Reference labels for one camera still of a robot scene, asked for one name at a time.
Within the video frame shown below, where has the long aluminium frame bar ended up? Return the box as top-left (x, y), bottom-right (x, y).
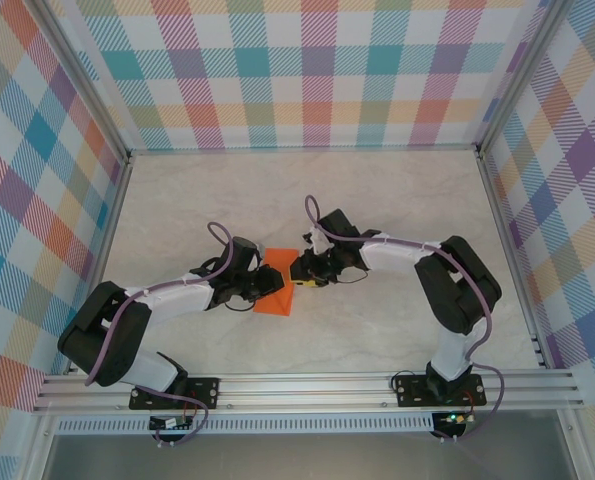
top-left (126, 143), bottom-right (481, 155)

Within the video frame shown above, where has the right gripper thin black wire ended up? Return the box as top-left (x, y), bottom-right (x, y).
top-left (335, 266), bottom-right (372, 287)

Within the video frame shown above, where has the brushed grey metal panel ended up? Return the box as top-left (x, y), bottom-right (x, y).
top-left (41, 432), bottom-right (578, 480)

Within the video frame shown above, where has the slotted metal cable strip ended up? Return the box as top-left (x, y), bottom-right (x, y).
top-left (56, 417), bottom-right (436, 435)

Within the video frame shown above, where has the left gripper thin black wire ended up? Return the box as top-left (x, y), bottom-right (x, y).
top-left (225, 293), bottom-right (259, 315)

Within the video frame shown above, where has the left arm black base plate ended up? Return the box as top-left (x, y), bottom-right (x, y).
top-left (128, 377), bottom-right (222, 411)

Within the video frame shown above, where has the orange cloth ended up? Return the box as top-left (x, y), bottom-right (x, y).
top-left (252, 248), bottom-right (299, 317)

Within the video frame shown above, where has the aluminium mounting rail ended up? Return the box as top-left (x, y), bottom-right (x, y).
top-left (31, 368), bottom-right (586, 414)

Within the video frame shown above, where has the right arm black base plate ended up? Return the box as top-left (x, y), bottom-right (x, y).
top-left (394, 372), bottom-right (487, 409)

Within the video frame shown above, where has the gripper thin black wire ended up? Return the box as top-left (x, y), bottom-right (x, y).
top-left (335, 266), bottom-right (372, 287)
top-left (225, 293), bottom-right (259, 315)

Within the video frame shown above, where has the aluminium frame side bar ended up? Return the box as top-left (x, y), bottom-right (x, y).
top-left (475, 149), bottom-right (553, 371)
top-left (64, 153), bottom-right (134, 376)

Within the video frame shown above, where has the aluminium frame post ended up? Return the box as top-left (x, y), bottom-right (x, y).
top-left (35, 0), bottom-right (132, 164)
top-left (473, 0), bottom-right (573, 156)

